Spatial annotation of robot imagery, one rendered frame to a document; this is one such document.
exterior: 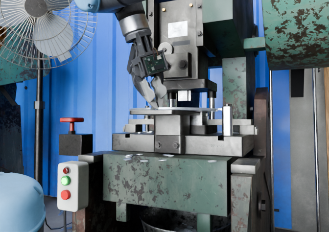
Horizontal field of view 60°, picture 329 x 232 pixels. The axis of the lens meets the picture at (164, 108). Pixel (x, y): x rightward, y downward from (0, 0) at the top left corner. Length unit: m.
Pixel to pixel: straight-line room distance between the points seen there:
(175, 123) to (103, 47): 1.88
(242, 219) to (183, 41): 0.59
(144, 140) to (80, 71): 1.90
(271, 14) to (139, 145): 0.56
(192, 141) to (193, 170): 0.12
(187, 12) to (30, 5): 0.83
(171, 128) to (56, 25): 0.93
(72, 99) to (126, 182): 1.95
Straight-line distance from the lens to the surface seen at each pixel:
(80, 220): 0.95
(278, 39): 0.84
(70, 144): 0.99
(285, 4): 0.77
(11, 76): 2.12
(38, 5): 1.57
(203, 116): 1.00
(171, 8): 1.06
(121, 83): 2.51
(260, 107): 1.25
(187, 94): 1.03
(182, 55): 0.96
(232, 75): 1.20
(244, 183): 0.72
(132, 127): 1.11
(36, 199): 0.39
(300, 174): 2.18
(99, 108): 2.62
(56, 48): 1.61
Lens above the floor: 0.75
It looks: 2 degrees up
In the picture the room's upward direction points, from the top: straight up
